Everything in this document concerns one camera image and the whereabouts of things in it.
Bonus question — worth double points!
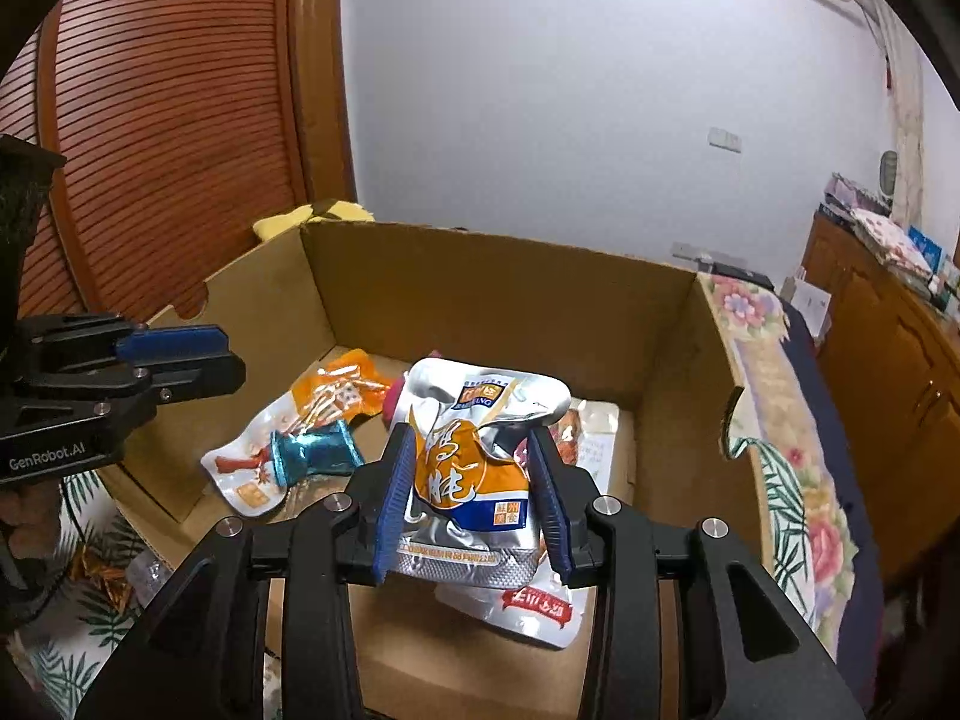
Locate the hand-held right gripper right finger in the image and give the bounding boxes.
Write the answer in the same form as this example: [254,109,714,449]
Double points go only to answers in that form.
[529,427,871,720]

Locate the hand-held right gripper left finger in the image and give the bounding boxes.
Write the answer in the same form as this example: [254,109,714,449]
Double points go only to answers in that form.
[75,424,417,720]

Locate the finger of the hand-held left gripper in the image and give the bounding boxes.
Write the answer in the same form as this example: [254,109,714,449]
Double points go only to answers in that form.
[19,313,230,372]
[30,354,247,407]

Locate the silver orange snack packet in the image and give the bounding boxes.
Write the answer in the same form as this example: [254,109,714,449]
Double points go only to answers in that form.
[386,358,575,592]

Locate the small blue snack packet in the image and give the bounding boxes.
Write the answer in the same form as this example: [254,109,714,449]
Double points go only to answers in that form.
[270,420,366,488]

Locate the large white red-label snack packet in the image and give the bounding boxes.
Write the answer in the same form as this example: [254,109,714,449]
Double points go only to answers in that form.
[435,399,638,650]

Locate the orange white snack packet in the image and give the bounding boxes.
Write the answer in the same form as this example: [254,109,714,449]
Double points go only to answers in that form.
[201,349,391,517]

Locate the brown cardboard box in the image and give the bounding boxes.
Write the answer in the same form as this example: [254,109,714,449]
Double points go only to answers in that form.
[97,219,773,720]

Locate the person's left hand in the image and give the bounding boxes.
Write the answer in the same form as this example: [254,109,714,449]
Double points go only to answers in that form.
[0,469,65,541]

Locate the clear brown snack packet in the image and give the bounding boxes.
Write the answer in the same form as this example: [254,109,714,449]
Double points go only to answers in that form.
[75,544,140,612]

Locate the yellow pillow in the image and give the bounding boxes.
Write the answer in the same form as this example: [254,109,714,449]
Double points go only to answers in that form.
[253,199,376,241]

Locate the small clear plastic packet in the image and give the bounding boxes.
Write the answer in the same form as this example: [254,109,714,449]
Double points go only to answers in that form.
[124,555,177,605]

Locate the wooden slatted wardrobe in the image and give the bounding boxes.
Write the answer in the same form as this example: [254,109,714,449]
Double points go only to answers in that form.
[0,0,357,323]

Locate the leaf print blanket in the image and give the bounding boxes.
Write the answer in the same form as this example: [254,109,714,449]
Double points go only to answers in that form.
[7,435,800,720]

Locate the white paper bag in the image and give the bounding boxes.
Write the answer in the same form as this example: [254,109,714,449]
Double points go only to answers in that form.
[780,274,833,338]

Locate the wooden cabinet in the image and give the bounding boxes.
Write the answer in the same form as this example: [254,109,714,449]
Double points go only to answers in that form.
[799,210,960,586]

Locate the grey patterned folded cloth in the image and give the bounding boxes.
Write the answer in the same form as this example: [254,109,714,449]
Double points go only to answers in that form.
[821,172,893,222]

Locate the floral folded cloth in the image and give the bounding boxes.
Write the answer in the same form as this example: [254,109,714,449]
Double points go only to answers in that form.
[851,206,938,271]

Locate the blue box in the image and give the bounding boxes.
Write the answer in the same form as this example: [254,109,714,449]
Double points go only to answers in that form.
[907,225,942,271]

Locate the beige curtain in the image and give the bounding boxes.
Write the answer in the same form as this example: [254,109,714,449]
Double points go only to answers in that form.
[874,7,927,211]

